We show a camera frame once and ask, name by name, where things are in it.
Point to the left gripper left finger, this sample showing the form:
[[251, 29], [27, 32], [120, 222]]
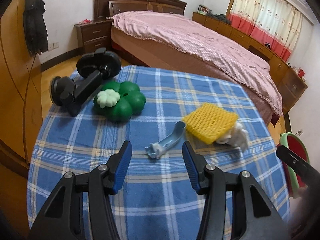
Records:
[[62, 216]]

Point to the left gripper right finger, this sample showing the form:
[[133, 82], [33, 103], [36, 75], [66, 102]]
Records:
[[253, 216]]

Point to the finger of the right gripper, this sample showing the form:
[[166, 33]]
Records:
[[307, 173]]

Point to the white tissue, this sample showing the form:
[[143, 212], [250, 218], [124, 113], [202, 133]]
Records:
[[237, 136]]

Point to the light blue plastic piece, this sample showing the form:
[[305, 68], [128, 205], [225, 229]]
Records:
[[157, 149]]

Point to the red bin green rim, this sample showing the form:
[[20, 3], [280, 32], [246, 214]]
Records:
[[296, 146]]

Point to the long wooden cabinet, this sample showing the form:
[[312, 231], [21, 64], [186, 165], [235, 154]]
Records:
[[287, 81]]

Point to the flat yellow foam net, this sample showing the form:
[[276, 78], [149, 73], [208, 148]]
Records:
[[209, 122]]

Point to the green clover toy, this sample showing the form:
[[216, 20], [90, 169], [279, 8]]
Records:
[[117, 102]]

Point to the red white floral curtain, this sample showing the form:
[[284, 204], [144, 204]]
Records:
[[276, 22]]

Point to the wooden wardrobe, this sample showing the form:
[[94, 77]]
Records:
[[21, 110]]

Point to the pink bed quilt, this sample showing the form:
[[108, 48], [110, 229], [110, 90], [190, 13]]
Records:
[[182, 34]]

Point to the brown bed base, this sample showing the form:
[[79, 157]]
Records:
[[255, 80]]

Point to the dark wooden nightstand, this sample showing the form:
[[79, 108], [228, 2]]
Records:
[[94, 35]]

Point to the black jacket hanging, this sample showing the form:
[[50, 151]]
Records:
[[35, 31]]

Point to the dark wooden headboard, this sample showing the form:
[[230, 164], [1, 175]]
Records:
[[108, 8]]

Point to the black suction mount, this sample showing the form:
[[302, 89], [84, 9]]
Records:
[[94, 68]]

